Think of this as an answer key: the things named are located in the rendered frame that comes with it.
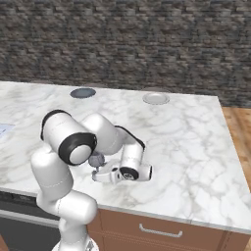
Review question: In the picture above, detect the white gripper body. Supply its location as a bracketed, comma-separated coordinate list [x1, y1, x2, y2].
[91, 165, 117, 184]

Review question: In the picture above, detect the grey wine glass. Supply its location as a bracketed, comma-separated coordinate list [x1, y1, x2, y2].
[88, 153, 107, 172]

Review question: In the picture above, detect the white plate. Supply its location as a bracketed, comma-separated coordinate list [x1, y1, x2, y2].
[141, 92, 171, 106]

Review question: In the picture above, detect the brown drawer front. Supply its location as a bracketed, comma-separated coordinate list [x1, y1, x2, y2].
[97, 209, 230, 251]

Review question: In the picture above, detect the black dishwasher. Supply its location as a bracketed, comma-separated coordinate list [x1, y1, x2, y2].
[0, 190, 64, 251]

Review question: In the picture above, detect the brown cupboard door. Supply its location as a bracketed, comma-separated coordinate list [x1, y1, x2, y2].
[225, 230, 251, 251]

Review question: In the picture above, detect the silver drawer handle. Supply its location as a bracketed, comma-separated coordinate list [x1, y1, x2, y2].
[138, 223, 184, 239]

